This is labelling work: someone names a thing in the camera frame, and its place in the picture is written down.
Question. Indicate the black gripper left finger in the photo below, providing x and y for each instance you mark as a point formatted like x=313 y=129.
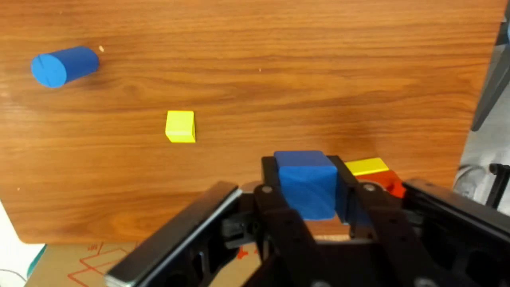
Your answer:
x=281 y=233

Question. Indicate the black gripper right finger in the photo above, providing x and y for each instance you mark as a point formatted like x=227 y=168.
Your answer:
x=383 y=223

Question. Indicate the blue cube block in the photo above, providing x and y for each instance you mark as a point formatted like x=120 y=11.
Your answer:
x=308 y=184

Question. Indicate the orange arch block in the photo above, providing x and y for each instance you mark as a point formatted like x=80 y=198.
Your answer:
x=391 y=182

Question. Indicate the yellow rectangular block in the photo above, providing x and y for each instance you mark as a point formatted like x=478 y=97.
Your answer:
x=367 y=166

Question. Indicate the yellow wedge block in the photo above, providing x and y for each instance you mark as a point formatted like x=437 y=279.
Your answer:
x=180 y=128

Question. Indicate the large cardboard box red print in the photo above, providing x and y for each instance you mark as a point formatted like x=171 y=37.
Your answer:
x=80 y=265

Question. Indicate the blue cylinder block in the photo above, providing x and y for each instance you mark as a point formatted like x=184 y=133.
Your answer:
x=61 y=66

